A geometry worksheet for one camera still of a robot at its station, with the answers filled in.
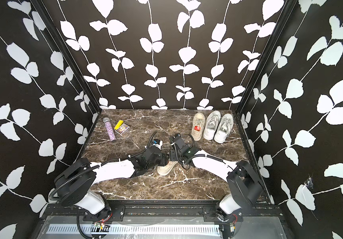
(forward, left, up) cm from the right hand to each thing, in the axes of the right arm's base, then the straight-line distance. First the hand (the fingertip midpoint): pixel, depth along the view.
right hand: (172, 151), depth 87 cm
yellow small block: (+28, +41, -7) cm, 50 cm away
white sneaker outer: (+22, -37, 0) cm, 43 cm away
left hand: (-1, +2, -1) cm, 2 cm away
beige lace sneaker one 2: (+26, -18, -1) cm, 32 cm away
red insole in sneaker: (+22, -17, -5) cm, 28 cm away
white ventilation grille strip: (-37, +13, -9) cm, 41 cm away
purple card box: (+22, +37, -7) cm, 44 cm away
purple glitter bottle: (+20, +45, -5) cm, 50 cm away
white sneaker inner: (+26, -28, 0) cm, 38 cm away
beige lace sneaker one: (-10, +4, -4) cm, 12 cm away
